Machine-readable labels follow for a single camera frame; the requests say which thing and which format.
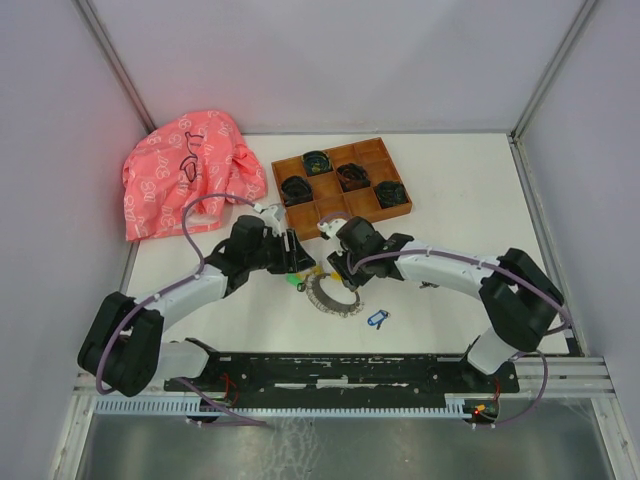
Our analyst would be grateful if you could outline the dark rolled tie orange flowers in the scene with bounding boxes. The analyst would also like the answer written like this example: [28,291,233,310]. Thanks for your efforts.
[336,163,371,192]

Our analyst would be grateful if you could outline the pink patterned cloth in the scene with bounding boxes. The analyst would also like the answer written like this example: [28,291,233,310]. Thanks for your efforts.
[122,110,268,242]

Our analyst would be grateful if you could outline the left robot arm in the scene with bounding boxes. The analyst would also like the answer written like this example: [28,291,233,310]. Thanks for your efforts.
[77,215,316,397]

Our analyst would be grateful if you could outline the white cable duct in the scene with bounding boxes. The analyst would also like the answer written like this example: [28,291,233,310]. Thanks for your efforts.
[94,396,472,419]

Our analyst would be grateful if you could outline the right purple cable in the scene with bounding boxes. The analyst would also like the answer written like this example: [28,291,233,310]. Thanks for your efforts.
[319,212,574,429]

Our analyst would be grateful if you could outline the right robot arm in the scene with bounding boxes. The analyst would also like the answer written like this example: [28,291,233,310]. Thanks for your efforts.
[317,217,570,391]

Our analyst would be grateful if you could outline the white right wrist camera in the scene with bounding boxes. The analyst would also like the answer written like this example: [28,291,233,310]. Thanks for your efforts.
[317,217,348,240]

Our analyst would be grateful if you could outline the wooden compartment tray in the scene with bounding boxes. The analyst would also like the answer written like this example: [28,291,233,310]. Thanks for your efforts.
[272,137,413,241]

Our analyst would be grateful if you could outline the metal keyring with yellow grip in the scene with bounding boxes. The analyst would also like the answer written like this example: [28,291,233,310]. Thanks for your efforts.
[305,272,363,318]

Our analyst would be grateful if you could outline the purple cable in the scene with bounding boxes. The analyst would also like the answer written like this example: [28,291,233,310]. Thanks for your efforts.
[319,212,574,429]
[94,192,269,429]

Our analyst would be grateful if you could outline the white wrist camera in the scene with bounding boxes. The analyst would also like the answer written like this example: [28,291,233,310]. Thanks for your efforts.
[317,217,348,240]
[253,202,286,236]

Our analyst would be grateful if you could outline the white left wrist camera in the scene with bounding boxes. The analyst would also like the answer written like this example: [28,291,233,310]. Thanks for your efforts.
[253,202,286,236]

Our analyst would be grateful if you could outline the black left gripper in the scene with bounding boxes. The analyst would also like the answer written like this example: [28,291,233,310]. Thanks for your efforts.
[246,228,315,274]

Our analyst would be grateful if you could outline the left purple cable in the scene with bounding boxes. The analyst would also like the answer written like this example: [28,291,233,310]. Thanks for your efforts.
[94,192,269,429]

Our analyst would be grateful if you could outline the blue key tag with key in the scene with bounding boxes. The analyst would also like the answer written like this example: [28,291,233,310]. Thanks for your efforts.
[367,310,390,330]

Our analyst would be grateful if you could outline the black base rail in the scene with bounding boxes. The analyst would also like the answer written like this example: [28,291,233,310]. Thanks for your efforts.
[189,352,520,408]

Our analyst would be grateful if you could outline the green key tag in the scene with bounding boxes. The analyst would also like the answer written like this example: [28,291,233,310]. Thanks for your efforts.
[286,273,306,292]

